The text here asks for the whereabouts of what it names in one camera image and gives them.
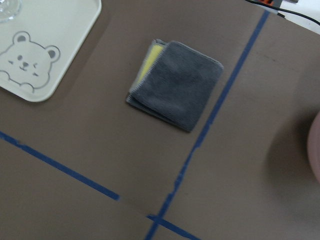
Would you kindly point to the grey folded cloth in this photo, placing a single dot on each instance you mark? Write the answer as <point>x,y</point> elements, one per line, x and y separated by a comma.
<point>174,83</point>

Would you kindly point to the clear wine glass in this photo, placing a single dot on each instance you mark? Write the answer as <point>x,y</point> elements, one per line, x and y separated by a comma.
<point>9,9</point>

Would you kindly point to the pink bowl of ice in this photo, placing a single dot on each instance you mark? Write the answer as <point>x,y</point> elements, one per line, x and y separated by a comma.
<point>313,147</point>

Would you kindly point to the cream bear serving tray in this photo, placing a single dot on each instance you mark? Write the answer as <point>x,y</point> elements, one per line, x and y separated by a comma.
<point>39,44</point>

